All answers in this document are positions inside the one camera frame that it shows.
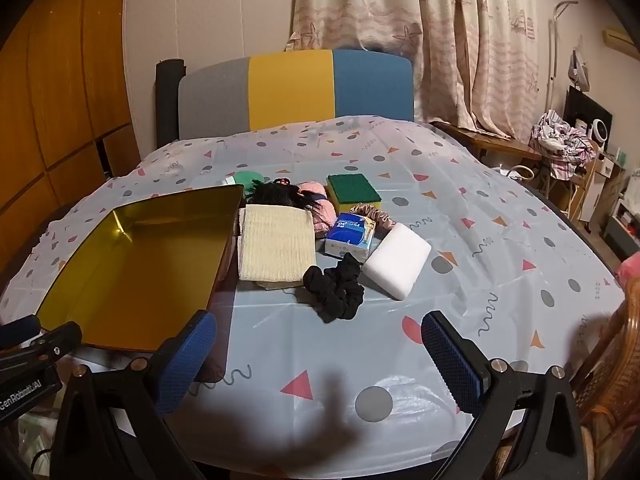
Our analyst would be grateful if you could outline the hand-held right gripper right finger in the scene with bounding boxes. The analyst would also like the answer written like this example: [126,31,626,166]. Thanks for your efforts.
[421,310,586,480]

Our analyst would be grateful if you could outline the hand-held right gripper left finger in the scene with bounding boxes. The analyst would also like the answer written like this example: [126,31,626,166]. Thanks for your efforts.
[50,310,218,480]

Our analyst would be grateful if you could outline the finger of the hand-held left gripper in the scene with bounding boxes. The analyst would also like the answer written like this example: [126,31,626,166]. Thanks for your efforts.
[0,321,83,376]
[0,315,42,348]

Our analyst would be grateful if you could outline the gold metal tin tray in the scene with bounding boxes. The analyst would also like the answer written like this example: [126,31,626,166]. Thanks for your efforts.
[37,184,245,353]

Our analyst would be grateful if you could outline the white sponge block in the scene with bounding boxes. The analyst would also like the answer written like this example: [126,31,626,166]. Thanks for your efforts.
[361,222,432,302]

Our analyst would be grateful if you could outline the black scrunchie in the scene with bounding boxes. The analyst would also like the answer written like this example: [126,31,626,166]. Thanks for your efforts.
[302,252,366,323]

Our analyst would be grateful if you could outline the cream woven washcloth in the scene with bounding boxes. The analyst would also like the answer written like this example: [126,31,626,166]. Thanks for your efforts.
[237,205,317,291]

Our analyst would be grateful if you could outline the pink satin scrunchie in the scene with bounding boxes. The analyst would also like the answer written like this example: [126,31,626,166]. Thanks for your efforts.
[350,203,396,236]

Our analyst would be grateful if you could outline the blue tissue pack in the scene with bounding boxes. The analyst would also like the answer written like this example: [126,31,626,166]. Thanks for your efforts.
[324,212,377,263]

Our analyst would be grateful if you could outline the black braided hairpiece with beads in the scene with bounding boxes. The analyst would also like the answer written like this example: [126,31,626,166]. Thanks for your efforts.
[245,177,321,221]

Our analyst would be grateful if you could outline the green silicone travel bottle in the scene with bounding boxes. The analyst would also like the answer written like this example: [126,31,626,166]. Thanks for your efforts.
[220,170,266,196]

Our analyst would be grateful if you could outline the pink towel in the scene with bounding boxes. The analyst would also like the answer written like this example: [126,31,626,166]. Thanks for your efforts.
[297,182,337,238]

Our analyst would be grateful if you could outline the green and yellow sponge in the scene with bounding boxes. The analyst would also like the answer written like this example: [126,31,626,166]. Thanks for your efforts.
[326,174,382,216]

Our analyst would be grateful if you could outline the wicker chair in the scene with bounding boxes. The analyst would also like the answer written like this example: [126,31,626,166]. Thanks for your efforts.
[570,275,640,480]

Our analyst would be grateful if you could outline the patterned plastic tablecloth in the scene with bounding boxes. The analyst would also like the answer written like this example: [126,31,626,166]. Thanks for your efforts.
[0,115,628,476]

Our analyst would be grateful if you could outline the wooden side table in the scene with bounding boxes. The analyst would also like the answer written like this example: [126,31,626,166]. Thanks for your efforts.
[430,120,543,161]

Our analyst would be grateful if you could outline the pile of patterned clothes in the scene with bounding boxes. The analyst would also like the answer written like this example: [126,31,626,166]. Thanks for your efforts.
[531,109,598,181]

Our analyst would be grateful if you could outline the wooden wardrobe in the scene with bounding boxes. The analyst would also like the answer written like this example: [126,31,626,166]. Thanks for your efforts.
[0,0,141,281]

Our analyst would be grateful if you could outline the white round fan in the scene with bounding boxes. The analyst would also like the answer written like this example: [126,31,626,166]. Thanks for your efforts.
[585,119,612,153]

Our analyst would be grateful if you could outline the black monitor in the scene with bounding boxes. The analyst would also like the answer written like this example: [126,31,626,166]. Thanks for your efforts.
[564,86,613,133]

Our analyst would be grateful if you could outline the grey yellow blue chair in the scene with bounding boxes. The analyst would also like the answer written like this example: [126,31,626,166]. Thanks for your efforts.
[177,49,415,141]

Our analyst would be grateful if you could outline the white pole stand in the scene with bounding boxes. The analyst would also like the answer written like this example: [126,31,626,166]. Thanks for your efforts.
[545,2,576,111]

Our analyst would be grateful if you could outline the pink patterned curtain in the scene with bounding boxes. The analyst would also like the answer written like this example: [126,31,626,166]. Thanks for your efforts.
[285,0,541,141]

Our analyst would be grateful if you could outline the white cable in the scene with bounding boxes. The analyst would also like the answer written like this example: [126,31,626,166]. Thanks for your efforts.
[500,162,536,181]

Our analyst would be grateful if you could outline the wall air conditioner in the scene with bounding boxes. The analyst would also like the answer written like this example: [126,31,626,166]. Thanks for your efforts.
[602,27,636,51]

